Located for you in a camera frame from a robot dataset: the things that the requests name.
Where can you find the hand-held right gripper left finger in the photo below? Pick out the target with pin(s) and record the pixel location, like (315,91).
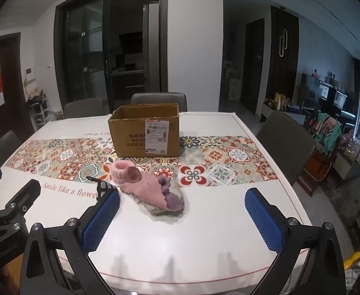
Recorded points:
(101,221)

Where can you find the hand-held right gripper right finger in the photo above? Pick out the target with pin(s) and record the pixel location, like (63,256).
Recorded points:
(264,224)

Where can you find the pink knitted sock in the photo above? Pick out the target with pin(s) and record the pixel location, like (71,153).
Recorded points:
(120,173)

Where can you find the pink fleece cloth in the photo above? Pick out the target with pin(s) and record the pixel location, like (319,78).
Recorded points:
(146,190)

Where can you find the grey printed fabric swatch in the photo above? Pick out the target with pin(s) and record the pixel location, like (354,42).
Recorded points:
(155,211)

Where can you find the purple scalloped cloth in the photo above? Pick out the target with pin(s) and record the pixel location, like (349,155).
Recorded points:
(172,202)

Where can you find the brown cardboard box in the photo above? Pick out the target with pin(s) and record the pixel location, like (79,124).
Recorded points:
(130,135)

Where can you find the grey dining chair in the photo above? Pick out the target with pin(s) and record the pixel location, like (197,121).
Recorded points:
(286,147)
(4,149)
(158,100)
(83,107)

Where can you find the orange wooden chair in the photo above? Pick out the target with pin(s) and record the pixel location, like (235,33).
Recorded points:
(316,169)

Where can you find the dark wooden door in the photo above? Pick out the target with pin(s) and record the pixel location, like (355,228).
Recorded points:
(13,104)

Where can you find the small cluttered shelf rack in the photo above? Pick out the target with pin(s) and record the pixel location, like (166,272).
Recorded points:
(39,112)

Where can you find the yellow plastic object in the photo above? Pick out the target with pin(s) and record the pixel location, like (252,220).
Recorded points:
(352,261)

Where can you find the colourful hanging clothes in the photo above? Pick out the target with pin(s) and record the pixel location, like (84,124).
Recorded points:
(326,132)

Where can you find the white low sideboard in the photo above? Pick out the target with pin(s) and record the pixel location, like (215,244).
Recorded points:
(278,112)

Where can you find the black upright piano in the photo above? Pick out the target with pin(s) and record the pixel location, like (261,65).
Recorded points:
(349,113)

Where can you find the dark glass sliding door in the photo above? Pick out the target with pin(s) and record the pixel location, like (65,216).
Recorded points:
(84,52)

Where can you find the dark hallway door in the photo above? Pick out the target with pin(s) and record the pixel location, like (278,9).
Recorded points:
(253,67)

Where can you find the white wall intercom panel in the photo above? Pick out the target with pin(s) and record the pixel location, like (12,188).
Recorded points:
(30,74)

